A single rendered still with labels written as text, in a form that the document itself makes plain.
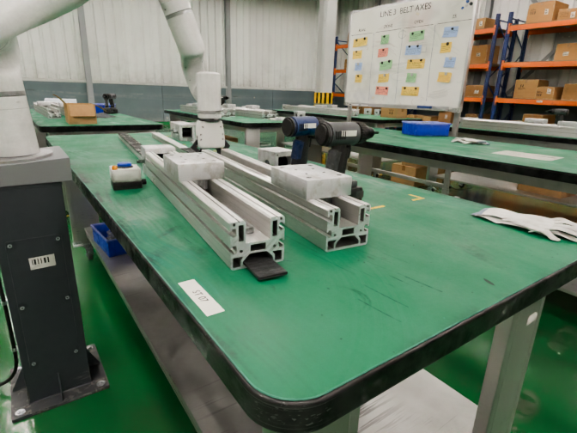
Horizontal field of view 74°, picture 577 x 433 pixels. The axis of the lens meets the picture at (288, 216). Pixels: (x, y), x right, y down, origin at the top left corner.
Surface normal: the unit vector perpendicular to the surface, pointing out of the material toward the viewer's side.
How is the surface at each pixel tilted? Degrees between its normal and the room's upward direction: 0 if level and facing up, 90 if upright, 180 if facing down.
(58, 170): 90
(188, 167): 90
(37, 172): 90
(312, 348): 0
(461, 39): 90
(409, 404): 0
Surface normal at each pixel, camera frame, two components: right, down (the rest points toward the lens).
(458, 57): -0.82, 0.15
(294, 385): 0.03, -0.95
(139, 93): 0.58, 0.26
